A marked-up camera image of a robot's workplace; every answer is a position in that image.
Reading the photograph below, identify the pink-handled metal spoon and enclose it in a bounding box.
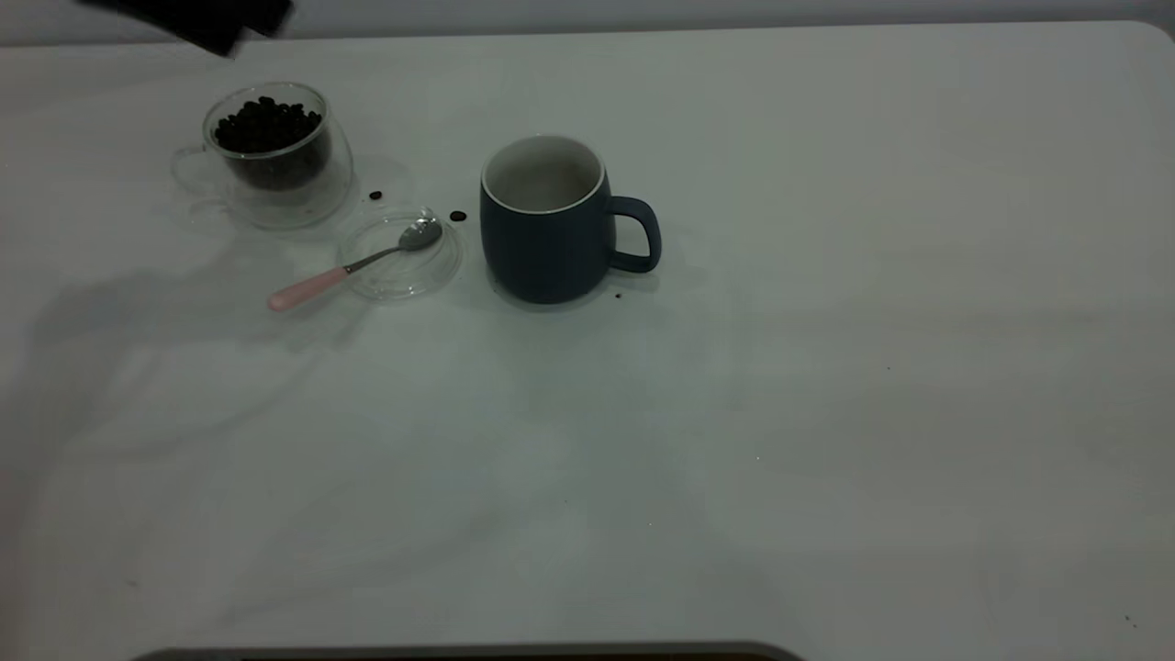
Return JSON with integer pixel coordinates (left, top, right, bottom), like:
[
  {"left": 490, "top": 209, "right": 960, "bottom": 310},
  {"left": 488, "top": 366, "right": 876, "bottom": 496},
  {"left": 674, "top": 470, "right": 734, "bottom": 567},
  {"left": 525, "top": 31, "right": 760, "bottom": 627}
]
[{"left": 267, "top": 218, "right": 444, "bottom": 313}]

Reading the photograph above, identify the dark grey ceramic mug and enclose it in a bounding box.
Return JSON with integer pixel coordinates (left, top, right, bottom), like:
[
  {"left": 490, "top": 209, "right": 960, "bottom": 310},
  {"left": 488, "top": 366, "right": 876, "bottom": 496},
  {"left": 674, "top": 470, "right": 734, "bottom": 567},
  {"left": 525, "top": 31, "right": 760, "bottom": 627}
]
[{"left": 479, "top": 135, "right": 663, "bottom": 306}]

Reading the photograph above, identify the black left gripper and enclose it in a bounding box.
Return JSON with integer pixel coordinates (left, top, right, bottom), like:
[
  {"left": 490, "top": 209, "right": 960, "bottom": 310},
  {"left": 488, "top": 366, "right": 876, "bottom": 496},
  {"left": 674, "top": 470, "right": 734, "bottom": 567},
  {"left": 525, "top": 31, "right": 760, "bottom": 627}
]
[{"left": 78, "top": 0, "right": 295, "bottom": 58}]

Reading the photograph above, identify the clear double-wall glass cup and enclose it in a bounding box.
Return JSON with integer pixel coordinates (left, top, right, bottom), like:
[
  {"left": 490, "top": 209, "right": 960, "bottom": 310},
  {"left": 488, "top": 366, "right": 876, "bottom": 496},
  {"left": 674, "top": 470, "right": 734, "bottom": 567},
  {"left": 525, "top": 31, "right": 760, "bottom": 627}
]
[{"left": 172, "top": 82, "right": 355, "bottom": 230}]

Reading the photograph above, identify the clear round glass lid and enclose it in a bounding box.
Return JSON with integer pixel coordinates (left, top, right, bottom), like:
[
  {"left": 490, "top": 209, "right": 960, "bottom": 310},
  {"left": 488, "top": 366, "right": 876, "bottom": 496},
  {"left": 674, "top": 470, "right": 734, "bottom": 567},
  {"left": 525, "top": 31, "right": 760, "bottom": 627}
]
[{"left": 336, "top": 209, "right": 464, "bottom": 302}]

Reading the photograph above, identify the heap of coffee beans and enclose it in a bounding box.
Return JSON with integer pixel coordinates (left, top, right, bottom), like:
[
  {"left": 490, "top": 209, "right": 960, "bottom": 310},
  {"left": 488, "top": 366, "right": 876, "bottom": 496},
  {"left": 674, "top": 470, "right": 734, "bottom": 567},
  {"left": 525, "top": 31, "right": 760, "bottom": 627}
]
[{"left": 214, "top": 95, "right": 331, "bottom": 192}]

